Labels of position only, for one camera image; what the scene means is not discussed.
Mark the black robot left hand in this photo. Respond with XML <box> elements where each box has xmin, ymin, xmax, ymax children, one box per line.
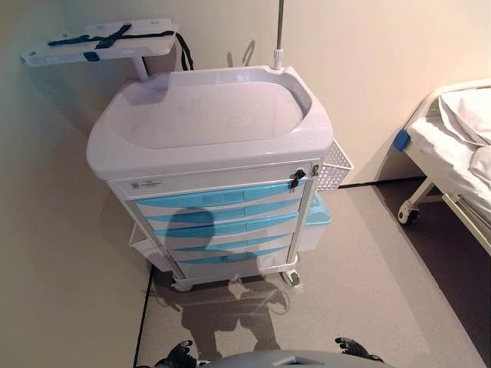
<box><xmin>155</xmin><ymin>339</ymin><xmax>210</xmax><ymax>368</ymax></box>

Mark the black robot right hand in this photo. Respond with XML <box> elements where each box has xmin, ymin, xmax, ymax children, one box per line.
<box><xmin>334</xmin><ymin>337</ymin><xmax>385</xmax><ymax>363</ymax></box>

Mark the blue white cart drawer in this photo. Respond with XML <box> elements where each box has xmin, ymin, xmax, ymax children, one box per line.
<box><xmin>152</xmin><ymin>214</ymin><xmax>299</xmax><ymax>248</ymax></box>
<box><xmin>163</xmin><ymin>232</ymin><xmax>295</xmax><ymax>262</ymax></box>
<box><xmin>133</xmin><ymin>182</ymin><xmax>307</xmax><ymax>219</ymax></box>
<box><xmin>144</xmin><ymin>199</ymin><xmax>302</xmax><ymax>232</ymax></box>
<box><xmin>174</xmin><ymin>245</ymin><xmax>291</xmax><ymax>281</ymax></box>

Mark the white cart caster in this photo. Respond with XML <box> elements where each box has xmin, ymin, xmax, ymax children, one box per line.
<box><xmin>282</xmin><ymin>268</ymin><xmax>302</xmax><ymax>287</ymax></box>
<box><xmin>172</xmin><ymin>274</ymin><xmax>195</xmax><ymax>293</ymax></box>

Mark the white side bin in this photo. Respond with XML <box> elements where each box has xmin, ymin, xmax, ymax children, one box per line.
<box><xmin>128</xmin><ymin>224</ymin><xmax>166</xmax><ymax>266</ymax></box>

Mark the white bin blue lid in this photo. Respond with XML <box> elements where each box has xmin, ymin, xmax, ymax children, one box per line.
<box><xmin>297</xmin><ymin>195</ymin><xmax>333</xmax><ymax>254</ymax></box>

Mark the white bed caster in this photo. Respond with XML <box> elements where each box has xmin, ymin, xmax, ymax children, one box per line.
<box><xmin>397</xmin><ymin>205</ymin><xmax>420</xmax><ymax>227</ymax></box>

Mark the black cart key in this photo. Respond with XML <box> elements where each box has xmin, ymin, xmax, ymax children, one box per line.
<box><xmin>287</xmin><ymin>168</ymin><xmax>308</xmax><ymax>191</ymax></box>

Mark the white perforated side basket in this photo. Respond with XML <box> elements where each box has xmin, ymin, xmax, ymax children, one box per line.
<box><xmin>316</xmin><ymin>140</ymin><xmax>356</xmax><ymax>192</ymax></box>

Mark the white blue medical cart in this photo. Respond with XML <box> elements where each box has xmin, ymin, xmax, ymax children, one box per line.
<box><xmin>86</xmin><ymin>64</ymin><xmax>356</xmax><ymax>293</ymax></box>

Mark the blue bed corner bumper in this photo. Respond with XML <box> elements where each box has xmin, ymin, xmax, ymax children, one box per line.
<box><xmin>394</xmin><ymin>129</ymin><xmax>413</xmax><ymax>152</ymax></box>

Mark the white bed mattress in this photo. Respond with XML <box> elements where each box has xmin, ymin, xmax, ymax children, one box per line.
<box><xmin>408</xmin><ymin>114</ymin><xmax>491</xmax><ymax>222</ymax></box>

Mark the white cart top tray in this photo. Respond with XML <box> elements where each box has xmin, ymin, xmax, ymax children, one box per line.
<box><xmin>86</xmin><ymin>64</ymin><xmax>334</xmax><ymax>181</ymax></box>

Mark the white folded quilt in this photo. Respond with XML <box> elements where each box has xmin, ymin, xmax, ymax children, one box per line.
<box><xmin>437</xmin><ymin>88</ymin><xmax>491</xmax><ymax>147</ymax></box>

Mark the white side shelf board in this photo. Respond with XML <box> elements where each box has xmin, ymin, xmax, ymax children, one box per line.
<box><xmin>18</xmin><ymin>18</ymin><xmax>183</xmax><ymax>69</ymax></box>

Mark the metal iv pole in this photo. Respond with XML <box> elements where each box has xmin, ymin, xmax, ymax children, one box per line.
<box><xmin>272</xmin><ymin>0</ymin><xmax>287</xmax><ymax>72</ymax></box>

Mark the white hospital bed frame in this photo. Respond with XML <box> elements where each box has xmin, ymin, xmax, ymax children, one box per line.
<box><xmin>397</xmin><ymin>78</ymin><xmax>491</xmax><ymax>257</ymax></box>

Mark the black strap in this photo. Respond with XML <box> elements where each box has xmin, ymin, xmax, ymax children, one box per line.
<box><xmin>48</xmin><ymin>23</ymin><xmax>195</xmax><ymax>72</ymax></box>

